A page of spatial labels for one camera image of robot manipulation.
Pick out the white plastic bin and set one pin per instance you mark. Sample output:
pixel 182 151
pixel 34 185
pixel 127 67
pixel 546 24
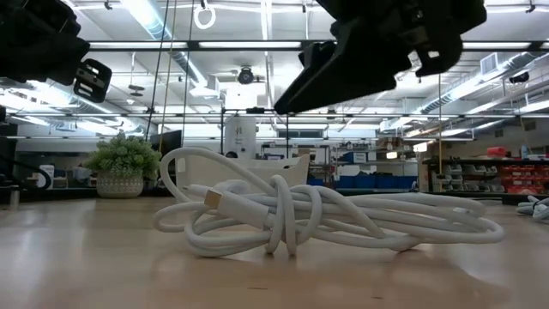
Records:
pixel 257 169

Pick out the black computer monitor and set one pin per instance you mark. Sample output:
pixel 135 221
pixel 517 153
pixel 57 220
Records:
pixel 166 142

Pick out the shelf with red bins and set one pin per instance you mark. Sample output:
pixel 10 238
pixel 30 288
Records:
pixel 489 173

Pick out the round black ceiling camera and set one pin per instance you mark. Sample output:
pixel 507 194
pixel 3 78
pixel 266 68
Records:
pixel 245 76

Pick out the shelf with blue bins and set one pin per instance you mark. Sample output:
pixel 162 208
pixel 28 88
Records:
pixel 369 171

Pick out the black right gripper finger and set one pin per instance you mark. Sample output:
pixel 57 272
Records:
pixel 343 77
pixel 439 51

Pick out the silver ventilation duct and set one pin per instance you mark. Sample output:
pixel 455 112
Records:
pixel 171 40

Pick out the black overhead frame bar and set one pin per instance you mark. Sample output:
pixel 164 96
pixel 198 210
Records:
pixel 257 44

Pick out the white cylindrical tank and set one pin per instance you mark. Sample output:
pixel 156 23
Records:
pixel 240 136

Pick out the green plant in patterned pot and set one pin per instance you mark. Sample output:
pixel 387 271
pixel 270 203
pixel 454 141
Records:
pixel 122 165

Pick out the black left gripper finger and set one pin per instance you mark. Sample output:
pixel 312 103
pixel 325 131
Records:
pixel 92 80

